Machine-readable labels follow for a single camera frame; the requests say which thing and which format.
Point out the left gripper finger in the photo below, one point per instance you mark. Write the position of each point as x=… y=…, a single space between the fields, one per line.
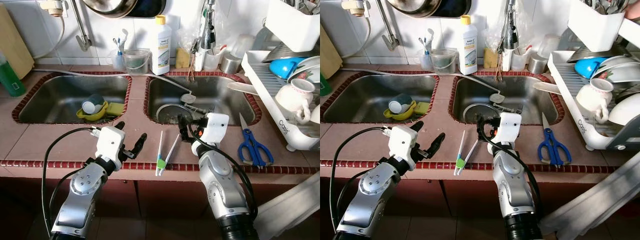
x=434 y=148
x=138 y=147
x=120 y=126
x=416 y=126

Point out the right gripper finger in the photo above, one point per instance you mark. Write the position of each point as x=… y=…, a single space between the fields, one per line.
x=198 y=123
x=185 y=129
x=494 y=122
x=482 y=128

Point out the yellow sponge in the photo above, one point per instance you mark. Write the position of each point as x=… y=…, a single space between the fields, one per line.
x=422 y=108
x=115 y=108

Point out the white chopsticks green clip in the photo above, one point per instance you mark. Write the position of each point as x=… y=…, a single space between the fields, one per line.
x=459 y=163
x=160 y=163

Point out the blue rabbit mug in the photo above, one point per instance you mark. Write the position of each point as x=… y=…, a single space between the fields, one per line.
x=401 y=102
x=93 y=102

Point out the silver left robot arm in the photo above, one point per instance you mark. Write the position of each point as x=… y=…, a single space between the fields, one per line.
x=372 y=192
x=82 y=190

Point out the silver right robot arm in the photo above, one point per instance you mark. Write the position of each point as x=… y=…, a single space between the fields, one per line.
x=515 y=190
x=220 y=185

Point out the chrome kitchen faucet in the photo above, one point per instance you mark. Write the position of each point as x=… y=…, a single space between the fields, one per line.
x=208 y=27
x=511 y=27

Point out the steel sink basin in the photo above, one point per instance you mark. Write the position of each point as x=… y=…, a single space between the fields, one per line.
x=220 y=97
x=525 y=97
x=50 y=95
x=357 y=95

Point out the brown counter cabinet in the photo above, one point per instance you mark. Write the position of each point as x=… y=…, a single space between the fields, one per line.
x=450 y=200
x=160 y=200

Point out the white brush holder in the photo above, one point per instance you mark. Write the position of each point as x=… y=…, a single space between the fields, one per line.
x=516 y=60
x=210 y=60

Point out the yellow scouring pad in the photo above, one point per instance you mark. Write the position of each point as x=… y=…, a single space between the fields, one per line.
x=183 y=58
x=490 y=58

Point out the white toothbrush cup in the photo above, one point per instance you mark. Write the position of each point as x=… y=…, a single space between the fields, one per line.
x=426 y=61
x=118 y=61

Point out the small steel cup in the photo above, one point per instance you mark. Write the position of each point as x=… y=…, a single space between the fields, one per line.
x=231 y=64
x=538 y=64

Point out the white dish rack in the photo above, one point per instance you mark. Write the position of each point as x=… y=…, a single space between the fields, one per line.
x=262 y=82
x=567 y=85

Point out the white detergent bottle yellow cap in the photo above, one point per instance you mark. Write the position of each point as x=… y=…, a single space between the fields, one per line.
x=161 y=47
x=468 y=47

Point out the clear plastic container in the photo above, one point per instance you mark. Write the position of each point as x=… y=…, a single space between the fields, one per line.
x=550 y=46
x=244 y=46

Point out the clear plastic bag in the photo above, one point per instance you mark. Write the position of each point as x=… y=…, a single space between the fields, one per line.
x=192 y=32
x=497 y=32

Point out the chrome filter tap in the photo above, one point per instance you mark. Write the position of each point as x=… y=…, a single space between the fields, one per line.
x=82 y=35
x=389 y=35

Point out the green dish soap bottle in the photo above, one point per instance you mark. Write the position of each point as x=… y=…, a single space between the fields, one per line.
x=325 y=84
x=11 y=80

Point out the white filter tube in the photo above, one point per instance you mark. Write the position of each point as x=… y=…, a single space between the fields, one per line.
x=367 y=37
x=59 y=37

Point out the blue plastic bowl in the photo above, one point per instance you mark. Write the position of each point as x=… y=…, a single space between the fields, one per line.
x=590 y=69
x=285 y=69

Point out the steel wok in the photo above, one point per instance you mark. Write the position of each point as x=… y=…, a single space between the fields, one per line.
x=107 y=7
x=412 y=7

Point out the white plate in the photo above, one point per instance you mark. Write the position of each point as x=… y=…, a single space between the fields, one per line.
x=622 y=70
x=311 y=70

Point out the black pan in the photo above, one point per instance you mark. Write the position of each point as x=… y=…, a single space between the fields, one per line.
x=455 y=7
x=150 y=7

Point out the white cutlery holder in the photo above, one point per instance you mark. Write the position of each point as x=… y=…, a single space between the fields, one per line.
x=597 y=27
x=292 y=27

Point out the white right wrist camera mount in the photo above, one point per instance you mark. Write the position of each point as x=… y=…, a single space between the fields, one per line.
x=215 y=127
x=509 y=127

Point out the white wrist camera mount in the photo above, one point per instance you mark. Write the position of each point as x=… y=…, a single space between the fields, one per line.
x=110 y=145
x=509 y=127
x=403 y=145
x=215 y=127

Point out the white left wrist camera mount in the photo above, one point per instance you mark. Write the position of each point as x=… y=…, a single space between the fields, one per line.
x=403 y=145
x=110 y=145

